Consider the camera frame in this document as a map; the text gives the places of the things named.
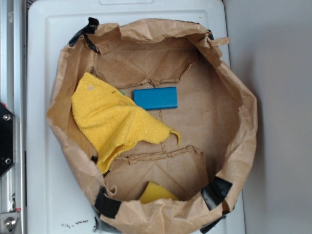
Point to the blue rectangular block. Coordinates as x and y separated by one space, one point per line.
156 98

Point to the yellow cloth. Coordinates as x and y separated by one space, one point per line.
112 122

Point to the brown paper bag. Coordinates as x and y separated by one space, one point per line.
216 118

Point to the yellow sponge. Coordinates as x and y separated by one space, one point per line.
153 192

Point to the white plastic bin lid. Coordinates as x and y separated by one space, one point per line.
55 202

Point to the black mounting bracket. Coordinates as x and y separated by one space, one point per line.
7 140

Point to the aluminium frame rail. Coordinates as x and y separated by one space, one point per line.
13 76

